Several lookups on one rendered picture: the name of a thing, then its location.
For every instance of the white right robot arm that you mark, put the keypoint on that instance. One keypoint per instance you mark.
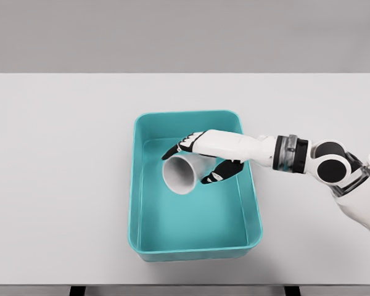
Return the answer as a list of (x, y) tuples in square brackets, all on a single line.
[(327, 160)]

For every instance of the teal plastic basket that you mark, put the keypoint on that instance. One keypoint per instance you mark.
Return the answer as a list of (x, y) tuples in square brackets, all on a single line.
[(191, 216)]

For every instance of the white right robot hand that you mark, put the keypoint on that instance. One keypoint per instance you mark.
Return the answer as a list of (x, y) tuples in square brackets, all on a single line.
[(217, 143)]

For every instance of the white paper cup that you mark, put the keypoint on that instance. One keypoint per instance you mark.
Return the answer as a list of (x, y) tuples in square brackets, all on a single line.
[(180, 174)]

